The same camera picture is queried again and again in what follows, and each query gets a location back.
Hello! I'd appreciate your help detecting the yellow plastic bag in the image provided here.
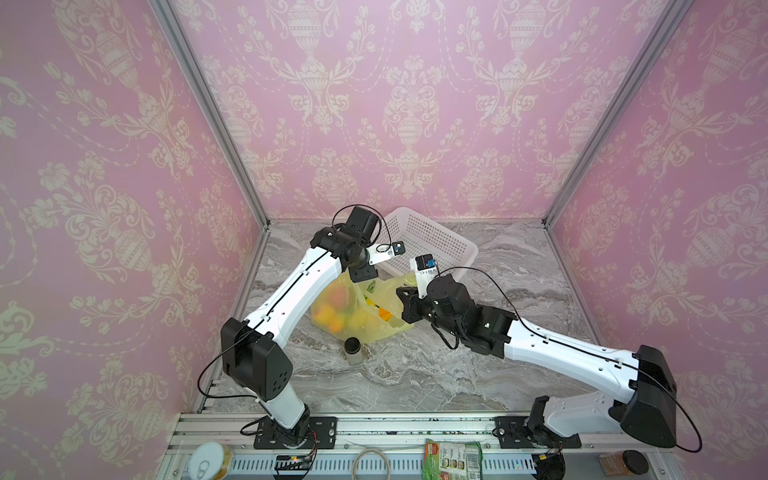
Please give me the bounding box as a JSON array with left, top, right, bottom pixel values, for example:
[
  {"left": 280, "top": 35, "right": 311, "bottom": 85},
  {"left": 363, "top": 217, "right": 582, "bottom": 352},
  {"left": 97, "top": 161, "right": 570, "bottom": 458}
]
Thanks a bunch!
[{"left": 310, "top": 272, "right": 416, "bottom": 344}]

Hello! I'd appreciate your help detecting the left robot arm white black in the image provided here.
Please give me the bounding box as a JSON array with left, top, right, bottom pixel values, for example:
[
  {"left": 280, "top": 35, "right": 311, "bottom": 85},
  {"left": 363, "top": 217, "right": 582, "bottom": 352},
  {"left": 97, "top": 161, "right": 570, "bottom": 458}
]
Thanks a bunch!
[{"left": 220, "top": 205, "right": 384, "bottom": 444}]

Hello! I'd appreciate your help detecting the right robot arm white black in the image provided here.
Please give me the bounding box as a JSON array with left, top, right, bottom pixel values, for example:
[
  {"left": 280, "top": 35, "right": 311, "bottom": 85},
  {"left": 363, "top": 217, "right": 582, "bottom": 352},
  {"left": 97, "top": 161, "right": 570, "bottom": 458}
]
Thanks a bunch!
[{"left": 396, "top": 275, "right": 678, "bottom": 448}]

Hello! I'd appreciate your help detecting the white plastic basket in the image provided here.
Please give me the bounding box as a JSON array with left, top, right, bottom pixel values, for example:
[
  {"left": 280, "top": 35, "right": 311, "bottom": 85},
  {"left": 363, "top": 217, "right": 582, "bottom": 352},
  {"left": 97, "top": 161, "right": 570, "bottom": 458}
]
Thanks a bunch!
[{"left": 378, "top": 207, "right": 478, "bottom": 277}]

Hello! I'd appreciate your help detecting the green snack packet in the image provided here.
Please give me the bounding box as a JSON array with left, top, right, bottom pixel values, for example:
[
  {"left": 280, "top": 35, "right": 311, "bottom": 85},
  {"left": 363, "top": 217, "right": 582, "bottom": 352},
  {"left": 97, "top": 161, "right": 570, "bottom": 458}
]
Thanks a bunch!
[{"left": 422, "top": 439, "right": 482, "bottom": 480}]

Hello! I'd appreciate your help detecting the brown jar black lid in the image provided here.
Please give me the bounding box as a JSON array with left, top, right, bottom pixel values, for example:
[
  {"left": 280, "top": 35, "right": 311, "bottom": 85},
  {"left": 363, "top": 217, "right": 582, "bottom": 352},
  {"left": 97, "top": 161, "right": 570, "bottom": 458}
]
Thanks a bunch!
[{"left": 598, "top": 450, "right": 650, "bottom": 477}]

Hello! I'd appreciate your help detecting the white lid yellow tin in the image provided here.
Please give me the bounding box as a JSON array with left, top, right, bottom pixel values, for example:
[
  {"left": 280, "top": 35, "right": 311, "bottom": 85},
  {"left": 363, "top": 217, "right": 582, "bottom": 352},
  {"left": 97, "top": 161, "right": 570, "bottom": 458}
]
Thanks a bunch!
[{"left": 186, "top": 441, "right": 234, "bottom": 480}]

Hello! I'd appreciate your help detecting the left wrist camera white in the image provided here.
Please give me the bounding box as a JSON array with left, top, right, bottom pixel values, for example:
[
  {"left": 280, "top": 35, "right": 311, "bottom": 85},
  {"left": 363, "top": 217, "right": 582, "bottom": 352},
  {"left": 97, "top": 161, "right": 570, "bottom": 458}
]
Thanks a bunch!
[{"left": 367, "top": 241, "right": 406, "bottom": 265}]

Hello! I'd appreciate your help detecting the left camera black cable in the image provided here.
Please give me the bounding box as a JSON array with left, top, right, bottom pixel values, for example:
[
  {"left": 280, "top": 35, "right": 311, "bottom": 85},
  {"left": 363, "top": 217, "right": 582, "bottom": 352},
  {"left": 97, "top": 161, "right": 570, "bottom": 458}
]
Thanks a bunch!
[{"left": 196, "top": 203, "right": 394, "bottom": 401}]

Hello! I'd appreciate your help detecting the camera black cable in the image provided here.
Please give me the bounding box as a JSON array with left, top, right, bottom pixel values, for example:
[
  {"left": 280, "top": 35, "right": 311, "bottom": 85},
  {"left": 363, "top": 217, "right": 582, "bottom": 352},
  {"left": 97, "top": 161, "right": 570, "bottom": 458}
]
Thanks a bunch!
[
  {"left": 434, "top": 265, "right": 704, "bottom": 454},
  {"left": 196, "top": 203, "right": 394, "bottom": 401}
]

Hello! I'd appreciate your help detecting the right camera black cable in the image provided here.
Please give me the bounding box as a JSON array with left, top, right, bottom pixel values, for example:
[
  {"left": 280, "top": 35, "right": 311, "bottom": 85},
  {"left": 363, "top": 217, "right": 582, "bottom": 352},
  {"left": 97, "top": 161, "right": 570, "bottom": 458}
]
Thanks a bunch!
[{"left": 434, "top": 265, "right": 704, "bottom": 454}]

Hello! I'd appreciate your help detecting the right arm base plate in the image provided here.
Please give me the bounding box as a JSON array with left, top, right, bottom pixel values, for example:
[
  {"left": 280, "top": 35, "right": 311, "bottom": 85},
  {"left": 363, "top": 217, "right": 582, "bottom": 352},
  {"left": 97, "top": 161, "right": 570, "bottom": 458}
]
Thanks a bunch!
[{"left": 492, "top": 416, "right": 582, "bottom": 450}]

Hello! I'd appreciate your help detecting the grey coiled cable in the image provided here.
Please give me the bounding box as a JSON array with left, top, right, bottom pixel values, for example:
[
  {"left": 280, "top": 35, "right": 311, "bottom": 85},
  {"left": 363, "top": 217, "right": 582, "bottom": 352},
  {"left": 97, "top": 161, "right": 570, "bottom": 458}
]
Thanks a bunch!
[{"left": 350, "top": 448, "right": 392, "bottom": 480}]

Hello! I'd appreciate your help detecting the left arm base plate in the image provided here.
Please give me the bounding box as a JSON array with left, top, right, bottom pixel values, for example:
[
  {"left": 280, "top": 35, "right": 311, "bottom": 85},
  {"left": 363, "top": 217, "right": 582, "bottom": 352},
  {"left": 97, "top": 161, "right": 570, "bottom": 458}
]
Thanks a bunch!
[{"left": 253, "top": 416, "right": 338, "bottom": 450}]

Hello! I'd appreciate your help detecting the aluminium front rail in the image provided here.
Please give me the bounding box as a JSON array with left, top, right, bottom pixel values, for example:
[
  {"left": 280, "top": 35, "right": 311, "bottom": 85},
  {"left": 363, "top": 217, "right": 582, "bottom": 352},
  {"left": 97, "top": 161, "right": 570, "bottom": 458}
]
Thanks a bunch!
[{"left": 168, "top": 411, "right": 660, "bottom": 453}]

